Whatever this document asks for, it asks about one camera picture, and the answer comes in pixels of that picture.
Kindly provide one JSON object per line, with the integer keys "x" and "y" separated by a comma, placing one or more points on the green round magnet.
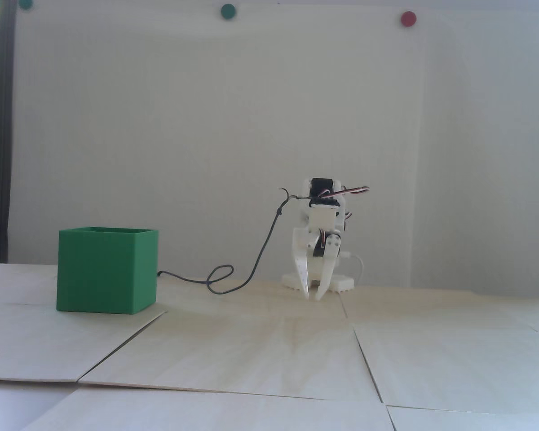
{"x": 25, "y": 3}
{"x": 228, "y": 11}

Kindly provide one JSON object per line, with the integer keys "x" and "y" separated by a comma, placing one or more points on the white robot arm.
{"x": 321, "y": 185}

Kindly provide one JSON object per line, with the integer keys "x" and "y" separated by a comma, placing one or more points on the white magnetic board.
{"x": 206, "y": 112}

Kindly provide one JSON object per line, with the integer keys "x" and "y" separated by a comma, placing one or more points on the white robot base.
{"x": 343, "y": 283}

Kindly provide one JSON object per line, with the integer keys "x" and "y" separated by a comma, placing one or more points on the red round magnet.
{"x": 408, "y": 19}

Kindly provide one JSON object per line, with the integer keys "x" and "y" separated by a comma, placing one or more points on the black window frame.
{"x": 2, "y": 134}

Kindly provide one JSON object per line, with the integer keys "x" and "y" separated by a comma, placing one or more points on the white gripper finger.
{"x": 330, "y": 269}
{"x": 303, "y": 274}

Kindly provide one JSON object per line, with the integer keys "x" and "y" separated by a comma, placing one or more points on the green box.
{"x": 99, "y": 269}

